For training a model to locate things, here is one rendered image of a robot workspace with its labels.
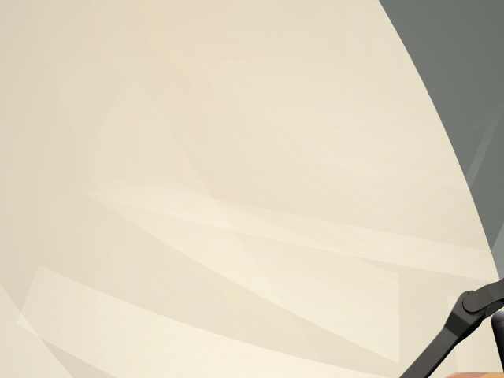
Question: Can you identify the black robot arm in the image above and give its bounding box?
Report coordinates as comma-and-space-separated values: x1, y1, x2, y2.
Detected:
399, 279, 504, 378

